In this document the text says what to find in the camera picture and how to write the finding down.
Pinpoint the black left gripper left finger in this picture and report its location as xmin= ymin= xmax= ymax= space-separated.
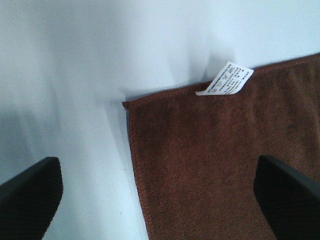
xmin=0 ymin=157 xmax=64 ymax=240

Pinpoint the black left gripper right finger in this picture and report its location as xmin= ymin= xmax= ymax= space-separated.
xmin=253 ymin=155 xmax=320 ymax=240

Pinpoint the brown towel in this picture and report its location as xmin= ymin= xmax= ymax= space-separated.
xmin=123 ymin=54 xmax=320 ymax=240

